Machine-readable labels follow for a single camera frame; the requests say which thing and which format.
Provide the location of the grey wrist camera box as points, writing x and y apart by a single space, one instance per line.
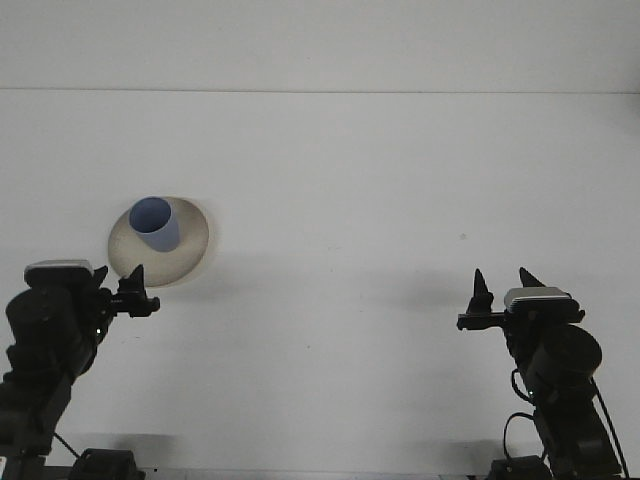
537 296
57 267

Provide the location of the pale blue cup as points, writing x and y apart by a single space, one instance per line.
155 222

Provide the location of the pale round plate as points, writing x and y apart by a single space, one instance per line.
190 250

